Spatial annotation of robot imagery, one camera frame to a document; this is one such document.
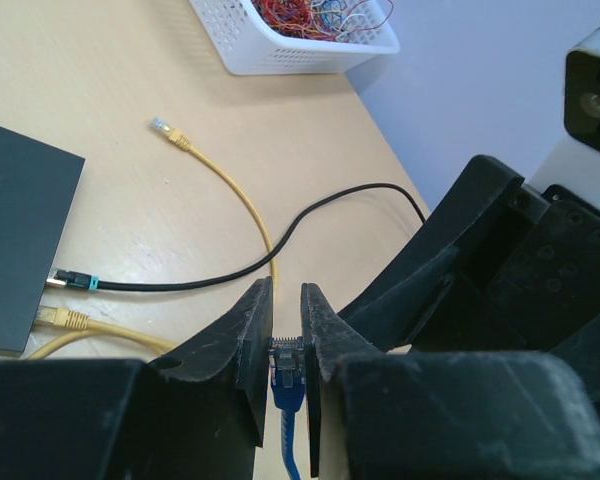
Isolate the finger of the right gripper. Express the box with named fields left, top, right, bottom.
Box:
left=339, top=155, right=524, bottom=351
left=487, top=184, right=600, bottom=416

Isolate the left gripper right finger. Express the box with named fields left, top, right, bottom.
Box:
left=301, top=283, right=600, bottom=479

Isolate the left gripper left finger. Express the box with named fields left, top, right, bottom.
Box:
left=0, top=278, right=273, bottom=479

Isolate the blue ethernet cable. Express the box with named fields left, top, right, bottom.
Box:
left=268, top=335, right=309, bottom=480

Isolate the yellow ethernet cable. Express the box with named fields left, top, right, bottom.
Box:
left=150, top=117, right=280, bottom=296
left=24, top=304, right=176, bottom=361

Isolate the black cable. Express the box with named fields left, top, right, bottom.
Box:
left=44, top=183, right=429, bottom=294

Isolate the small black network switch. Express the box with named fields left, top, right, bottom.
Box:
left=0, top=126, right=85, bottom=356

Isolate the white plastic basket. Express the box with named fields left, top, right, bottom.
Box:
left=191, top=1, right=400, bottom=76

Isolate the tangled coloured wires bundle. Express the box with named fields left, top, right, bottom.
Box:
left=252, top=0, right=396, bottom=46

